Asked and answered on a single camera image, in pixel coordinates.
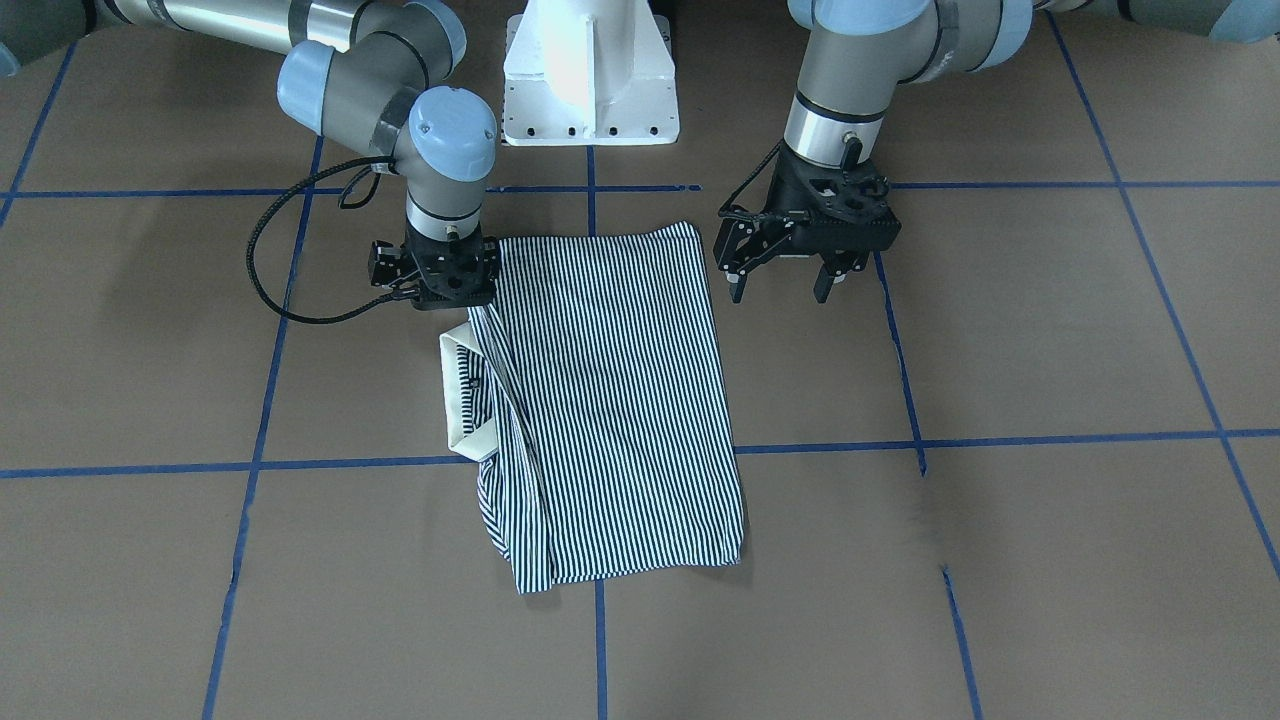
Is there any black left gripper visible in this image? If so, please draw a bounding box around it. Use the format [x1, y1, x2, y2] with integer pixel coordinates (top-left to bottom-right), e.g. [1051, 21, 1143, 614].
[716, 140, 902, 304]

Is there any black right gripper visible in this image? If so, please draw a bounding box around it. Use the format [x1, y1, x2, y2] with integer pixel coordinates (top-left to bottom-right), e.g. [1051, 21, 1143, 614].
[367, 228, 500, 309]

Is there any navy white striped polo shirt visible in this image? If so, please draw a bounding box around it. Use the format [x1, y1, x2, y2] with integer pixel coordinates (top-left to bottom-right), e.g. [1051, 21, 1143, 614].
[440, 222, 745, 594]

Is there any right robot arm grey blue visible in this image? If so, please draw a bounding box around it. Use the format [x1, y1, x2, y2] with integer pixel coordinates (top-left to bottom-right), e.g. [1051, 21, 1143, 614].
[1, 1, 500, 310]

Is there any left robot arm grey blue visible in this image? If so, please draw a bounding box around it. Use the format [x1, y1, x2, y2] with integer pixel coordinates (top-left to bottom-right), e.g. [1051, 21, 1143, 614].
[713, 1, 1279, 302]

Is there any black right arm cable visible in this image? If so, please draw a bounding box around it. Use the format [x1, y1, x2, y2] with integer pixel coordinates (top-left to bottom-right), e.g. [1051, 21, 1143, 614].
[246, 155, 421, 325]

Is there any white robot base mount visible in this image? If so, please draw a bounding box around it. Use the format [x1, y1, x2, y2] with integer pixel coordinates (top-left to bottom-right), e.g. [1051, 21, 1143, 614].
[500, 1, 681, 146]

